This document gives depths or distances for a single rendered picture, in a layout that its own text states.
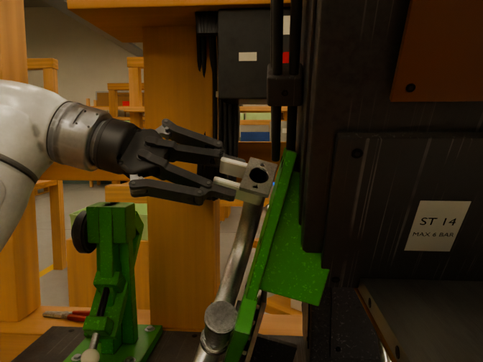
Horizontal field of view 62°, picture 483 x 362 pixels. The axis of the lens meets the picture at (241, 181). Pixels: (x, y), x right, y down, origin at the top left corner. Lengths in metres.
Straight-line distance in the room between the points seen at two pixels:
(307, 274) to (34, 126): 0.40
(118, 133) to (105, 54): 10.96
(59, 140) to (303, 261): 0.35
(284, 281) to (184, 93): 0.48
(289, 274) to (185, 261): 0.43
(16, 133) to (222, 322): 0.35
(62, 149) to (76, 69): 11.20
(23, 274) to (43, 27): 11.47
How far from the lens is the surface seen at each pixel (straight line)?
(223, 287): 0.60
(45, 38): 12.28
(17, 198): 0.59
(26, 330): 1.01
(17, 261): 1.02
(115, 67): 11.37
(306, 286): 0.47
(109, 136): 0.57
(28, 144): 0.60
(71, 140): 0.58
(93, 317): 0.72
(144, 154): 0.56
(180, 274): 0.87
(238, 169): 0.57
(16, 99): 0.62
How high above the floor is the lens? 1.29
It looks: 6 degrees down
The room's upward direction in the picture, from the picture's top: straight up
